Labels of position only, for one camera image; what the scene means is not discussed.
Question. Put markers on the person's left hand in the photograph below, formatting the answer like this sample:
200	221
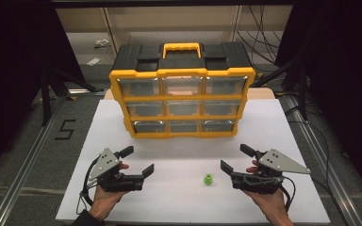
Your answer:
103	202

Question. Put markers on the grid of clear drawers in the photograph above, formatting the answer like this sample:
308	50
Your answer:
139	87

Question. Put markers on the black curtain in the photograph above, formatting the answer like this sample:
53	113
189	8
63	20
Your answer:
352	62
9	62

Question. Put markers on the green plastic bushing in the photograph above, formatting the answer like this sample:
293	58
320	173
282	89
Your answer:
208	180

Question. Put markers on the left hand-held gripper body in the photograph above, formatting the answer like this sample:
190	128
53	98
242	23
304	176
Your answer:
106	163

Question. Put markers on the black metal stand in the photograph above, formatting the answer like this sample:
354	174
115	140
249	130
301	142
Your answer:
45	100
301	94

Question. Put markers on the clear plastic pull-out drawer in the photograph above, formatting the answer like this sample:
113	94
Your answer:
184	126

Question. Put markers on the person's right hand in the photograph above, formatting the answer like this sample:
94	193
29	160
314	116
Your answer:
271	204

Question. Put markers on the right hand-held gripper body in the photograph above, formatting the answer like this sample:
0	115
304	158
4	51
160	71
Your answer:
276	163

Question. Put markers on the white paper scrap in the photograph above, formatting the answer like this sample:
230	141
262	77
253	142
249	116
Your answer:
102	43
93	61

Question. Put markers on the aluminium floor rail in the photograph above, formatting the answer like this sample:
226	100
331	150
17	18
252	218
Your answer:
22	175
326	175

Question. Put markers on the beige furniture panel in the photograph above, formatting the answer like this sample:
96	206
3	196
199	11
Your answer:
169	22

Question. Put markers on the yellow black drawer organizer cabinet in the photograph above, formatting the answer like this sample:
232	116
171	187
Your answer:
232	51

